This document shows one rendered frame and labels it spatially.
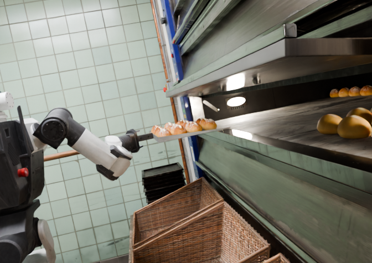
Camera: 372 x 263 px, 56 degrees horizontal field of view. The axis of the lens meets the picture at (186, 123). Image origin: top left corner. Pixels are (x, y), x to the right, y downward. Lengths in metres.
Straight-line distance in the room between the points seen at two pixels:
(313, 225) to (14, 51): 2.86
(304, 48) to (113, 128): 2.74
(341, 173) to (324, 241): 0.20
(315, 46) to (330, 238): 0.48
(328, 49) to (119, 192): 2.84
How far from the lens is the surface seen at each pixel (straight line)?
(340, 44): 0.54
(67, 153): 1.95
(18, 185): 1.32
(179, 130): 1.70
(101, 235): 3.35
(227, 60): 0.78
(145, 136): 1.92
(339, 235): 0.84
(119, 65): 3.17
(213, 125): 1.73
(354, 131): 0.96
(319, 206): 0.91
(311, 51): 0.52
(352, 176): 0.72
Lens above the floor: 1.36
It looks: 4 degrees down
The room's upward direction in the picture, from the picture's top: 11 degrees counter-clockwise
